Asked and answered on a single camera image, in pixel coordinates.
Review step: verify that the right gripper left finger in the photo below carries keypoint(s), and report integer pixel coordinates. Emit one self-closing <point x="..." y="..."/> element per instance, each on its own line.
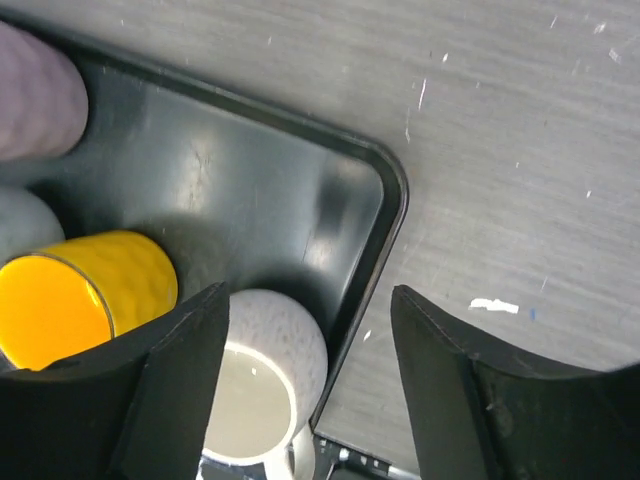
<point x="136" y="407"/>

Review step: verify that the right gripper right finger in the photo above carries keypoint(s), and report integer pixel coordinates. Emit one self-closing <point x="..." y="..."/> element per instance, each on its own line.
<point x="482" y="408"/>

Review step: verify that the yellow mug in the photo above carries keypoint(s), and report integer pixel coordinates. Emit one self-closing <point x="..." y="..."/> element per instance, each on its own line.
<point x="67" y="298"/>

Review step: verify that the white speckled mug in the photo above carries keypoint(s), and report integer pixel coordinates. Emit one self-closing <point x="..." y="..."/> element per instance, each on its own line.
<point x="273" y="373"/>

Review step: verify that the grey stoneware mug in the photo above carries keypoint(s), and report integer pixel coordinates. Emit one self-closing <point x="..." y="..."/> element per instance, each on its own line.
<point x="27" y="223"/>

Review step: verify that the purple mug black handle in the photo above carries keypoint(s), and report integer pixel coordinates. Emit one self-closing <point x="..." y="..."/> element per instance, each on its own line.
<point x="44" y="101"/>

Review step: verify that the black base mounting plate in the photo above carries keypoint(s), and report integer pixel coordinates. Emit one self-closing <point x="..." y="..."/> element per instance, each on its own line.
<point x="336" y="461"/>

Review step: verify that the black plastic tray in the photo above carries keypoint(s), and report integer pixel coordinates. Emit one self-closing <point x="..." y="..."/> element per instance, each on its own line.
<point x="233" y="189"/>

